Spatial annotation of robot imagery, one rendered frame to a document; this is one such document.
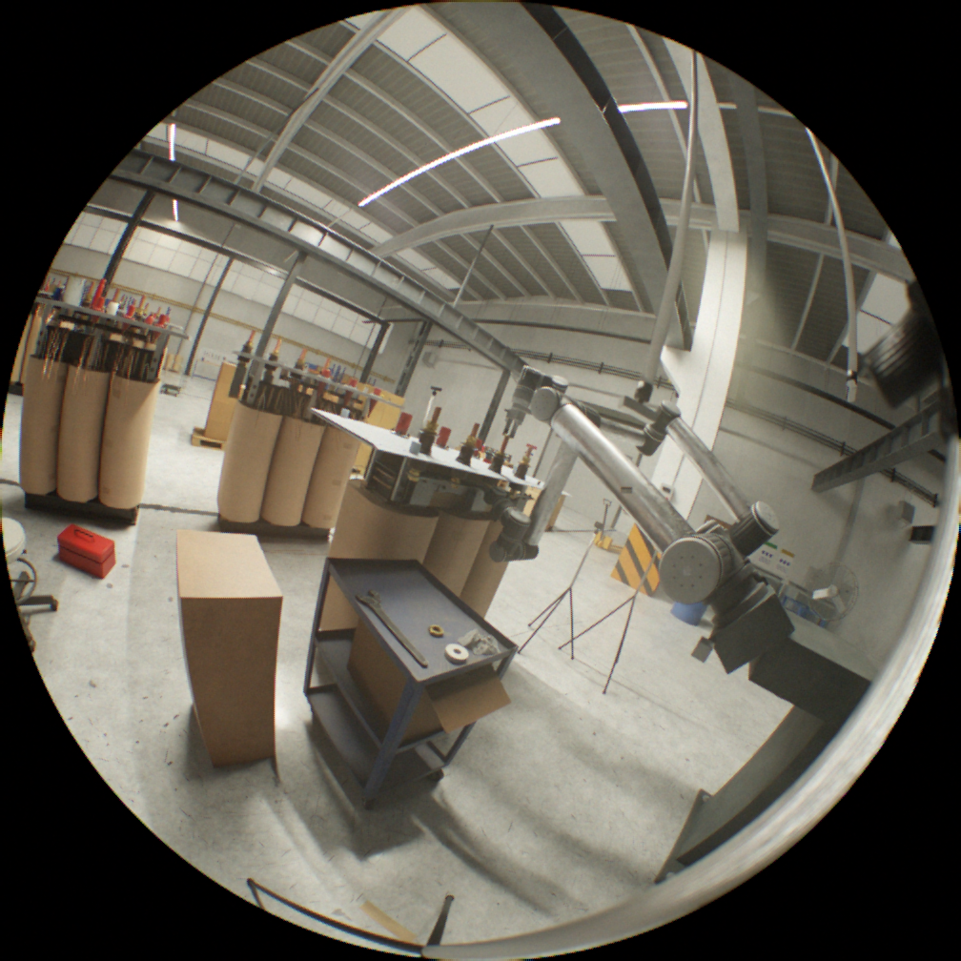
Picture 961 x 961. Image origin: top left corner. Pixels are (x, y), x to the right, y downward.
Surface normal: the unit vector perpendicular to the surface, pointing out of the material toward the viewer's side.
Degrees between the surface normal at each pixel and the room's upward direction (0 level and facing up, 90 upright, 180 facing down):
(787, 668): 90
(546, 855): 0
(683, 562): 96
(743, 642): 90
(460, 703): 26
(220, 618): 90
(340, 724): 0
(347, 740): 0
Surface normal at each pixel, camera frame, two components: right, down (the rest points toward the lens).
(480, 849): 0.36, -0.93
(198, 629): 0.72, 0.35
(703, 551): -0.72, -0.19
